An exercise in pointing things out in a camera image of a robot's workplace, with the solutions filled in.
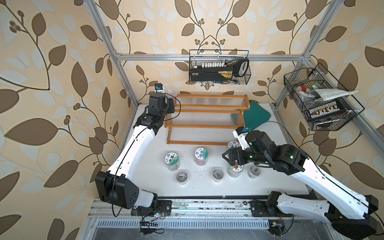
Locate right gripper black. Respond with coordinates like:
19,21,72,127
221,145,270,166

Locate clear seed jar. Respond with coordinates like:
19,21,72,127
212,168,224,183
247,165,261,179
176,171,188,185
166,90,177,104

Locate wooden two-tier shelf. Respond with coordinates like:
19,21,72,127
165,94,250,146

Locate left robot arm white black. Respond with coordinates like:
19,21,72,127
95,93,176,209

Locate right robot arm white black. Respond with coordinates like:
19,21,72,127
222,127,384,240

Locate grass label seed jar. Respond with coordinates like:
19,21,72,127
228,141,241,149

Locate tomato label seed jar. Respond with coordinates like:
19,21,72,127
227,165,244,178

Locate flower label seed jar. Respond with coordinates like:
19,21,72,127
194,148,208,166

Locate carrot label seed jar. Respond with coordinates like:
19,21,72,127
165,152,180,171

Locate green plastic tool case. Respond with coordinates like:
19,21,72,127
242,102,271,133

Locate black yellow tool in basket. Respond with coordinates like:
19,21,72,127
189,58,251,84

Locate paint tube set box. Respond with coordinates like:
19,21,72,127
308,101,347,120

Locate white paper in basket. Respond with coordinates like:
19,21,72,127
309,89,359,101

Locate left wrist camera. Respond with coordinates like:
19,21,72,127
155,83,165,93

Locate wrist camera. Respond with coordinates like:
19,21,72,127
155,83,165,93
233,126,250,150

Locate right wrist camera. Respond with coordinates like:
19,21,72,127
233,126,250,150

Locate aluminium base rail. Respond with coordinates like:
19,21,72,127
88,196,294,220

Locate back black wire basket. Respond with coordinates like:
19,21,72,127
189,49,251,85

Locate black wire basket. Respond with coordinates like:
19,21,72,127
189,49,251,85
284,63,365,132

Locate right black wire basket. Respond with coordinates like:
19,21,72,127
284,63,365,132

